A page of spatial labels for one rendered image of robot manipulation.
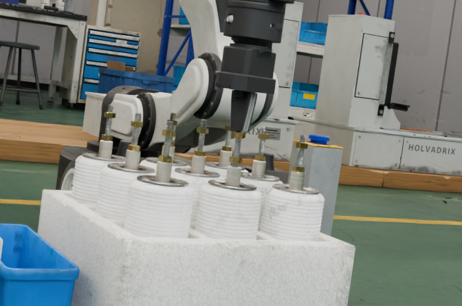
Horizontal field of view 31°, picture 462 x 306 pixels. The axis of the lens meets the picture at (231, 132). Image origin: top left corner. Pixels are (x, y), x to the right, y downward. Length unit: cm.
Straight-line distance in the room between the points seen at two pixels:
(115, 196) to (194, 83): 51
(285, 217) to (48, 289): 37
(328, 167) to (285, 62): 226
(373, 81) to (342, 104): 19
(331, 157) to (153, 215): 49
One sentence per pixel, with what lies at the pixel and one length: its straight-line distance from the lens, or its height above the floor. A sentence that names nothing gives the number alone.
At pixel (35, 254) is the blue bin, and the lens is 140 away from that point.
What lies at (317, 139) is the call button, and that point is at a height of 32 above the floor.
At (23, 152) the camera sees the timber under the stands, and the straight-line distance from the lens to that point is 325.
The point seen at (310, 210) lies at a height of 23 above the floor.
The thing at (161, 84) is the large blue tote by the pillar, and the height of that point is 31.
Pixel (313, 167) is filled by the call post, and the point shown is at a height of 27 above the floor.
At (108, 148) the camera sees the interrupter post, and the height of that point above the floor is 27.
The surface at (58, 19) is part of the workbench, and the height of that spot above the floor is 70.
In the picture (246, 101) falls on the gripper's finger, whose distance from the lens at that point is 125.
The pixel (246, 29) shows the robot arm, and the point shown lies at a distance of 123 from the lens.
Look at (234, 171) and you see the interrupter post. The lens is 127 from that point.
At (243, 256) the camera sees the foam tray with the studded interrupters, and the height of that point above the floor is 16.
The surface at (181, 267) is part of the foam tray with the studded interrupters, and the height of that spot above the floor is 14.
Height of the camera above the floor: 41
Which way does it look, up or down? 4 degrees down
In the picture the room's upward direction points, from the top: 8 degrees clockwise
